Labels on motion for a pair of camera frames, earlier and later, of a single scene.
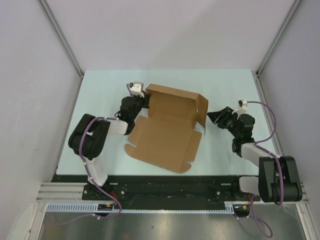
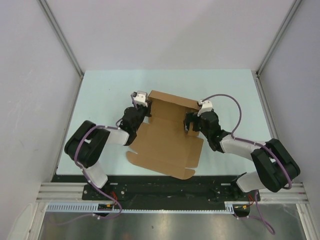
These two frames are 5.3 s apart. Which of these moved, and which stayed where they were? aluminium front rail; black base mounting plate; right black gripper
Moved: right black gripper
Stayed: black base mounting plate; aluminium front rail
